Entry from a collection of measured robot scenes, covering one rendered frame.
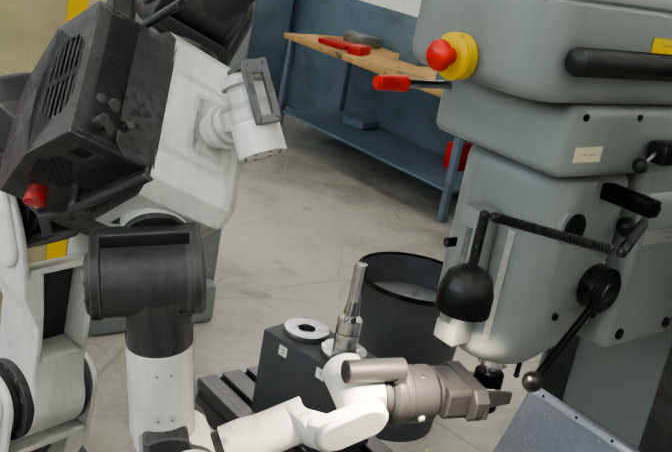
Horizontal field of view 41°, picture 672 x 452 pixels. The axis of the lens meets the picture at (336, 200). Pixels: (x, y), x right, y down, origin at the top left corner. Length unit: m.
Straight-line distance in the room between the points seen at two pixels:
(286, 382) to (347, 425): 0.49
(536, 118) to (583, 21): 0.16
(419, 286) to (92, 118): 2.74
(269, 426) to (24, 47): 1.66
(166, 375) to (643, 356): 0.90
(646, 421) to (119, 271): 1.03
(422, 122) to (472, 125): 6.26
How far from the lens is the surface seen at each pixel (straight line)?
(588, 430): 1.83
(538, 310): 1.32
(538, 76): 1.10
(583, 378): 1.83
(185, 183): 1.21
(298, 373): 1.76
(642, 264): 1.44
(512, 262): 1.29
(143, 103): 1.21
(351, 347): 1.73
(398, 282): 3.76
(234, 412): 1.88
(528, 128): 1.21
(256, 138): 1.18
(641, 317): 1.51
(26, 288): 1.53
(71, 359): 1.65
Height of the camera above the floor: 1.90
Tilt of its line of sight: 18 degrees down
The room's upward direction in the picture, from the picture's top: 11 degrees clockwise
